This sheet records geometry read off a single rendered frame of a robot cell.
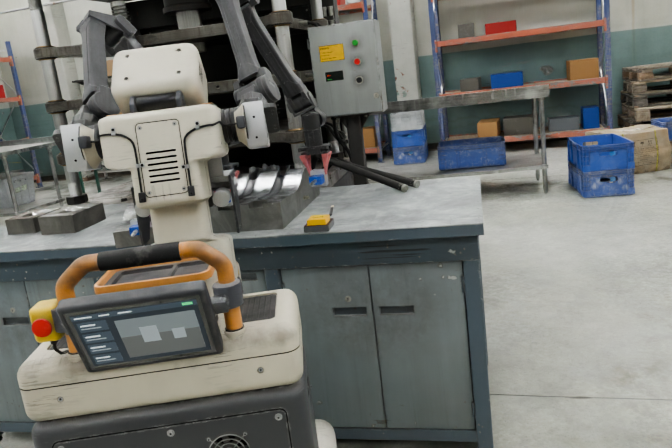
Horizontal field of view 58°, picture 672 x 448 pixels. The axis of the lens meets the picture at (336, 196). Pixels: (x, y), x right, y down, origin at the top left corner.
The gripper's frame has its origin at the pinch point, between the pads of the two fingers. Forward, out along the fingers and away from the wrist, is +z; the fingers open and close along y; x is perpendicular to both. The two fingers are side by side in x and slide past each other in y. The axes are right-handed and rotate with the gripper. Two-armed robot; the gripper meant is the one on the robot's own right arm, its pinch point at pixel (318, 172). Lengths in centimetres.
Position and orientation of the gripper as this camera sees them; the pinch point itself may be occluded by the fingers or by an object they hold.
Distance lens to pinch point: 201.8
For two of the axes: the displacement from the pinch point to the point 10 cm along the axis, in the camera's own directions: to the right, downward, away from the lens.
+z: 1.3, 9.7, 1.9
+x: -2.1, 2.1, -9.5
